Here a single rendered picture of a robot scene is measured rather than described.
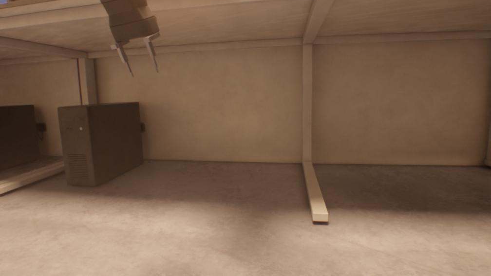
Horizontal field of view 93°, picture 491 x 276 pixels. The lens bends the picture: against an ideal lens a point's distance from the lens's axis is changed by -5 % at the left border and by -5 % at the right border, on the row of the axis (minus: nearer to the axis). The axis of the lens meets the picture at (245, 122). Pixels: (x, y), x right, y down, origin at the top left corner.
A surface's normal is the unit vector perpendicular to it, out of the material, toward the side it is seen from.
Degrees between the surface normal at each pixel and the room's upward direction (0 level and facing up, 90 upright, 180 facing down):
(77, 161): 90
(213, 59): 90
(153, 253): 0
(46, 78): 90
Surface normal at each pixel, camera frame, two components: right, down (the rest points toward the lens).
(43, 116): -0.17, 0.13
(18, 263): -0.03, -0.99
